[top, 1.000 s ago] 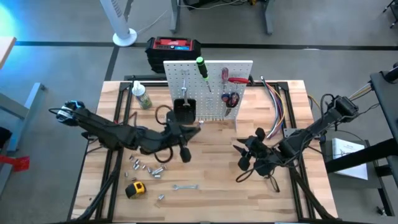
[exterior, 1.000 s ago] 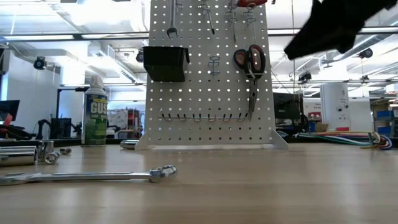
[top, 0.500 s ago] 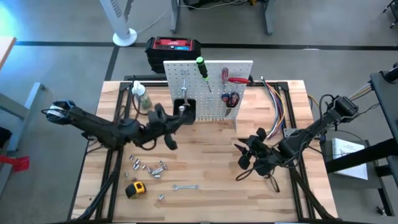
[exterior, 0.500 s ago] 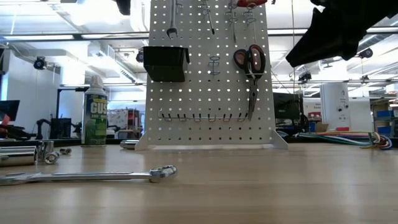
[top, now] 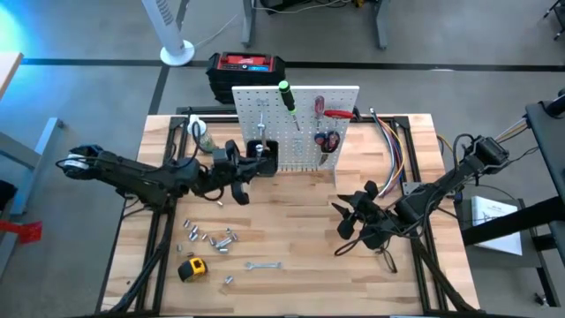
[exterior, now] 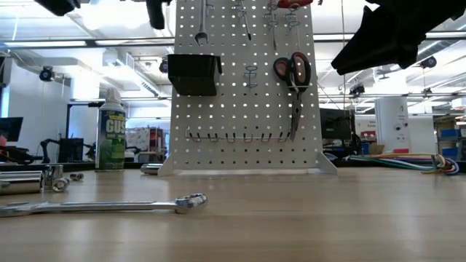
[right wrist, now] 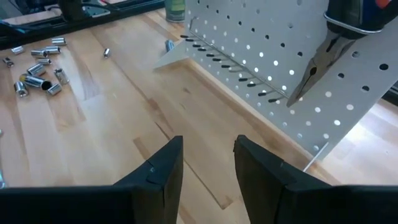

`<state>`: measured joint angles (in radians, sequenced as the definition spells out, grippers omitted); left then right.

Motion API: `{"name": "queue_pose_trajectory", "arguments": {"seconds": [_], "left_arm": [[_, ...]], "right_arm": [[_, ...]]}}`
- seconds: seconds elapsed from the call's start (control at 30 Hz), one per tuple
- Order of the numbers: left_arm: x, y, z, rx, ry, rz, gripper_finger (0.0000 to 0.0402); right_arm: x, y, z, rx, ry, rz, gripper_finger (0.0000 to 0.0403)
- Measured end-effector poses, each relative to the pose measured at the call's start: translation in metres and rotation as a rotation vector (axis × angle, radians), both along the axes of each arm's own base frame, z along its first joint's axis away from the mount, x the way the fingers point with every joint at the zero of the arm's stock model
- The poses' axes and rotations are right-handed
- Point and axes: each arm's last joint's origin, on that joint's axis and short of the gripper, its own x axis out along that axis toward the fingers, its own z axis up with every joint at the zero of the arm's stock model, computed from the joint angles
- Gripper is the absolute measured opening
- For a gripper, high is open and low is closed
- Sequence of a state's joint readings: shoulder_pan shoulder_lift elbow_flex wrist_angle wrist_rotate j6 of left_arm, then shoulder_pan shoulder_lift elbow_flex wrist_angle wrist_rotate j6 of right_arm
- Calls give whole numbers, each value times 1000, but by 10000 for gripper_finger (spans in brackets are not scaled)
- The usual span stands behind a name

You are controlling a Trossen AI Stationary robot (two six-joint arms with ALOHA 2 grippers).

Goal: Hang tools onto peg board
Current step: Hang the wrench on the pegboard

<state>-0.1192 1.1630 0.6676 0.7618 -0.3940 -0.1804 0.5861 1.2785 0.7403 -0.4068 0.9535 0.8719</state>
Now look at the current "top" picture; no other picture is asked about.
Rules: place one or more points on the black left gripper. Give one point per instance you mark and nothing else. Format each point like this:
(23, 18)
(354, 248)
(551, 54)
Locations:
(223, 170)

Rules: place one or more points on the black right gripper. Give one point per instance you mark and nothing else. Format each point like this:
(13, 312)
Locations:
(371, 225)

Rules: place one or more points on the chrome combination wrench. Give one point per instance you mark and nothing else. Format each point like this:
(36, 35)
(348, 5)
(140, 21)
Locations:
(265, 265)
(261, 128)

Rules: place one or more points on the black framed eyeglasses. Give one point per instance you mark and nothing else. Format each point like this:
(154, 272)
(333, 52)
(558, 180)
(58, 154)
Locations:
(391, 262)

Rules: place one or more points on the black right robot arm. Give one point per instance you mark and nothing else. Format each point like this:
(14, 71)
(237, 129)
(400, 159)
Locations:
(441, 190)

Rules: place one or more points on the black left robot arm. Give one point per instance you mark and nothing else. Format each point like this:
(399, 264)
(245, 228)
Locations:
(145, 179)

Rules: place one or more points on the black plastic peg board bin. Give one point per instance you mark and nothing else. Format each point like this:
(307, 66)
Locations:
(273, 150)

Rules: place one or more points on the metal double peg hook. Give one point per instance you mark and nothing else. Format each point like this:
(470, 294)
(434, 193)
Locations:
(262, 103)

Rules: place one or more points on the white metal peg board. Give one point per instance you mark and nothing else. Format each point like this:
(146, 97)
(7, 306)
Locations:
(306, 132)

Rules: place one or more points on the green white spray can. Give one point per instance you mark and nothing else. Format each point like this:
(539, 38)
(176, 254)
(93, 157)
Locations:
(201, 130)

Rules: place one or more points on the metal multi-hook wrench rack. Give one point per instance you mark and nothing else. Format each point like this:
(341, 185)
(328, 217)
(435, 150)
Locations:
(299, 168)

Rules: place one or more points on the chrome extension bar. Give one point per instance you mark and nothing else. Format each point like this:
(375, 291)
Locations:
(223, 242)

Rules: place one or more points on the yellow black tape measure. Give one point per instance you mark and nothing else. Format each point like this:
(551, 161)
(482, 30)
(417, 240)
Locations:
(192, 269)

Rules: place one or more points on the red black tool case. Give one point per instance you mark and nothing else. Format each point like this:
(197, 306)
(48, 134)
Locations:
(243, 62)

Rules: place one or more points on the white paper booklet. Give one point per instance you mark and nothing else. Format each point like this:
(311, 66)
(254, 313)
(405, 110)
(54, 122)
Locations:
(490, 216)

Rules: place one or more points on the grey desk leg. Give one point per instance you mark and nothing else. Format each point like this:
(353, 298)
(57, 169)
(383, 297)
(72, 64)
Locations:
(249, 22)
(382, 22)

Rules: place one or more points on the grey side table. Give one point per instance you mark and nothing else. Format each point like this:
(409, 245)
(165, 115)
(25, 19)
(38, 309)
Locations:
(499, 274)

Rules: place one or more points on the black metal stand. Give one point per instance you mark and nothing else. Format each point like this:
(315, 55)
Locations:
(547, 146)

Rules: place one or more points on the grey metal bench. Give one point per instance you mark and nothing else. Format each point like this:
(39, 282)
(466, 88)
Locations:
(26, 150)

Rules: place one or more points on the red plastic piece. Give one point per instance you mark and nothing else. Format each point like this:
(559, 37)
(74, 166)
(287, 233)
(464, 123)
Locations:
(26, 232)

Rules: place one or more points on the neighbouring wooden table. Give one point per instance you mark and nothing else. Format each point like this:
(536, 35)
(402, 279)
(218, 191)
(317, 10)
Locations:
(9, 70)

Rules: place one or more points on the black chair base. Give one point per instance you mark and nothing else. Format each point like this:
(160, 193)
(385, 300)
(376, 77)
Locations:
(557, 17)

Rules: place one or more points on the black aluminium table frame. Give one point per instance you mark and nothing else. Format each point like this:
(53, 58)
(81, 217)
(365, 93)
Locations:
(207, 110)

